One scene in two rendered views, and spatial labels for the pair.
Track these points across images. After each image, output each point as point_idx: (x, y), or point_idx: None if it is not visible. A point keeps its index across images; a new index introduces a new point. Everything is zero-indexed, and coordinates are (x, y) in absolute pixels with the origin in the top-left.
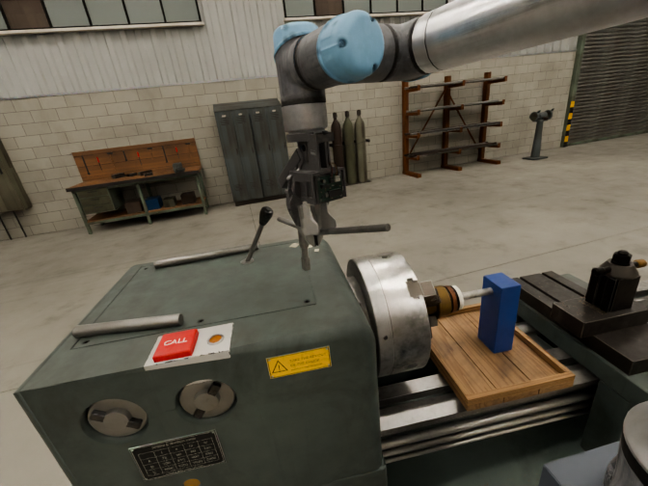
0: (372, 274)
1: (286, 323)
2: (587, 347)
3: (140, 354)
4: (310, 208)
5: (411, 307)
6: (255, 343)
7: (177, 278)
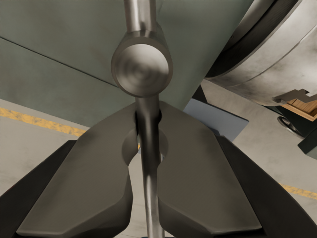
0: (283, 48)
1: (70, 100)
2: None
3: None
4: (157, 185)
5: (259, 98)
6: (22, 106)
7: None
